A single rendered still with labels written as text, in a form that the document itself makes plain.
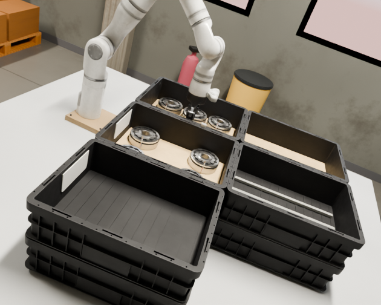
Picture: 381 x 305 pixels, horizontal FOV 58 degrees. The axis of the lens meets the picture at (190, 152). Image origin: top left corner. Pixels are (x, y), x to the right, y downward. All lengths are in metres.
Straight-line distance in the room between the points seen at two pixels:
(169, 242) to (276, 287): 0.38
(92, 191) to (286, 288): 0.63
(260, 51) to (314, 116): 0.79
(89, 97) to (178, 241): 0.76
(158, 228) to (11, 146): 0.65
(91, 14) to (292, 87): 2.15
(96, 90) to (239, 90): 1.77
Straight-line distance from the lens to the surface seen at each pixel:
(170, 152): 1.20
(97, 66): 1.39
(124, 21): 1.33
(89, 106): 1.46
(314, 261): 1.09
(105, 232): 0.74
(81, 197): 0.96
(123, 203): 0.96
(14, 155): 1.30
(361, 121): 3.49
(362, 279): 1.34
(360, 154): 3.63
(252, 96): 2.99
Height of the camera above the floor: 1.48
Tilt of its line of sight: 32 degrees down
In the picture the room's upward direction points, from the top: 19 degrees clockwise
